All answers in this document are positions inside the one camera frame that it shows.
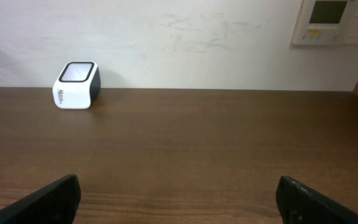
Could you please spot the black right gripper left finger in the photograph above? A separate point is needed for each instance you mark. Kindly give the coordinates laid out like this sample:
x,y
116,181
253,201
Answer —
x,y
55,203

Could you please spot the white wall control panel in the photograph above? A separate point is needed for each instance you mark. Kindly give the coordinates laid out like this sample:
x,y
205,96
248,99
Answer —
x,y
327,23

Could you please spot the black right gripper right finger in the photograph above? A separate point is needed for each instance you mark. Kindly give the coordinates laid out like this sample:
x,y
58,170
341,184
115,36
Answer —
x,y
298,203

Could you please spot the white barcode scanner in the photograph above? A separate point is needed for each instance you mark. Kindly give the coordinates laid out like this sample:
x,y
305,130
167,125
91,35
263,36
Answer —
x,y
77,86

